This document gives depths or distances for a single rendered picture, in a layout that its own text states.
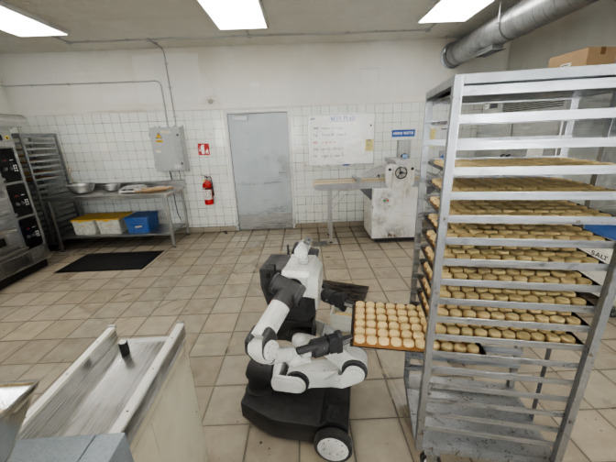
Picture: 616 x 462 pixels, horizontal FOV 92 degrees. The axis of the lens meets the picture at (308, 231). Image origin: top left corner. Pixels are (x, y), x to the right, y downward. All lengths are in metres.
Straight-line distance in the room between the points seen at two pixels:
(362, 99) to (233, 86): 2.10
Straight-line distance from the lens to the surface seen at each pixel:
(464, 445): 1.98
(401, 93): 5.53
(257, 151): 5.34
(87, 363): 1.44
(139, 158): 5.95
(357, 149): 5.32
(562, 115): 1.34
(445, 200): 1.21
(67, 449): 0.71
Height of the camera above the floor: 1.65
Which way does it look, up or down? 18 degrees down
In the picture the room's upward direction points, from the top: 2 degrees counter-clockwise
